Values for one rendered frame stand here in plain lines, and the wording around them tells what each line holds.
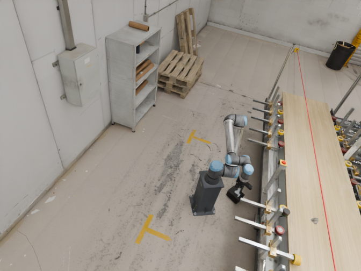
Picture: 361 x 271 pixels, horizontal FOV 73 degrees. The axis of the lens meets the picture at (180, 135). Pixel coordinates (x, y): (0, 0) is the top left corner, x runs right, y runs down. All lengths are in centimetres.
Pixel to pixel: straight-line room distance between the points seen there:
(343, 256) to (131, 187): 249
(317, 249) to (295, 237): 20
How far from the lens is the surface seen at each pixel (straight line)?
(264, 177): 316
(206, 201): 321
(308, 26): 950
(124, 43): 350
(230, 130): 257
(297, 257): 243
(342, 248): 283
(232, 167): 284
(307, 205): 290
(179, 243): 321
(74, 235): 330
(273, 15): 940
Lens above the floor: 293
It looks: 43 degrees down
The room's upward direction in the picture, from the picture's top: 11 degrees clockwise
